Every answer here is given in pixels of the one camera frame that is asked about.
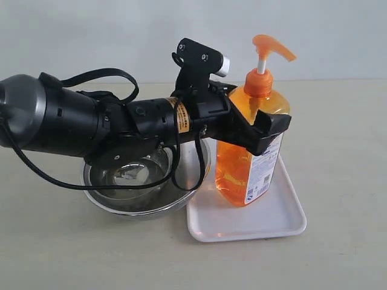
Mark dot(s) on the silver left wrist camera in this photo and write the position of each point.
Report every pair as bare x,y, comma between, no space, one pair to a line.
197,62

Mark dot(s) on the orange pump soap bottle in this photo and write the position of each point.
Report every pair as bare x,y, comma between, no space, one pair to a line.
240,176

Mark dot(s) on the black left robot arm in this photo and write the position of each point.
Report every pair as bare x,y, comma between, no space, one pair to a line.
44,115

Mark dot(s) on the steel mesh colander bowl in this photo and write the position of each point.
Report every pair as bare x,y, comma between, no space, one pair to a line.
151,203

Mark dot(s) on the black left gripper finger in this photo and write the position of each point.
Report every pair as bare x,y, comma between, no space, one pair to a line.
233,128

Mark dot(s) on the white foam tray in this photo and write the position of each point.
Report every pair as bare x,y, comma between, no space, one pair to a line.
277,213

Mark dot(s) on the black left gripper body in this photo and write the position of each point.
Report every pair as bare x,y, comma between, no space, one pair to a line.
209,110

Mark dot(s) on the small stainless steel bowl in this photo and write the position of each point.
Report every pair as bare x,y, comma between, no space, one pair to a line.
143,171

